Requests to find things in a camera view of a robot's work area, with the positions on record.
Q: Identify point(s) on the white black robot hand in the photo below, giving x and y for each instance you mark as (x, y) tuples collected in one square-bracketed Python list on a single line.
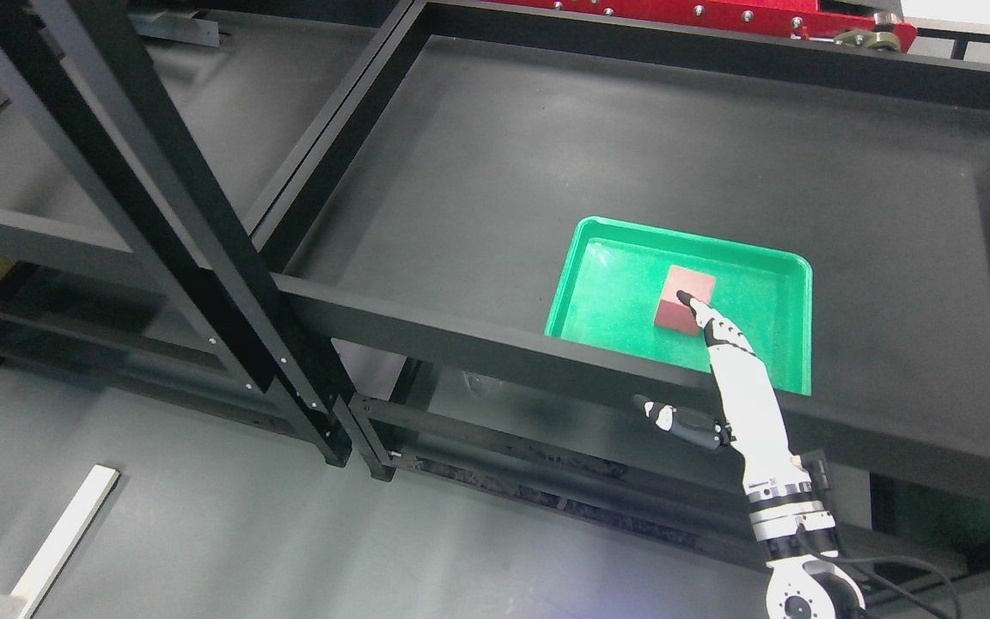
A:
[(752, 423)]

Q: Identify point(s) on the silver white robot forearm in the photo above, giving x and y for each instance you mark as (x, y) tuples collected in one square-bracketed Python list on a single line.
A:
[(800, 540)]

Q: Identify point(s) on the green plastic tray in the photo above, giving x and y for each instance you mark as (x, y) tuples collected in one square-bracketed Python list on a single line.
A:
[(618, 285)]

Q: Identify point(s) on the black metal shelf right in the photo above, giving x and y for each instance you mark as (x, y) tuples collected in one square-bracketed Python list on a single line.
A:
[(499, 195)]

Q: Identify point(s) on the black metal shelf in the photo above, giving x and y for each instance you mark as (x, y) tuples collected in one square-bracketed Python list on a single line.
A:
[(146, 148), (499, 195)]

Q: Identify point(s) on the black metal shelf left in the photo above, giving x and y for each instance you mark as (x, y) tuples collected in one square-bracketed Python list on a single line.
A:
[(146, 148)]

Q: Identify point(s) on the clear plastic bag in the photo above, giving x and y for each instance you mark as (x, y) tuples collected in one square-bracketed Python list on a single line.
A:
[(482, 387)]

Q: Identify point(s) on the white desk with T-leg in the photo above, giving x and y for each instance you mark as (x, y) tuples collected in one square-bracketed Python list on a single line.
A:
[(30, 590)]

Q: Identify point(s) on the red conveyor frame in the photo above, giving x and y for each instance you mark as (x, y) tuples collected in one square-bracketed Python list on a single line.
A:
[(864, 24)]

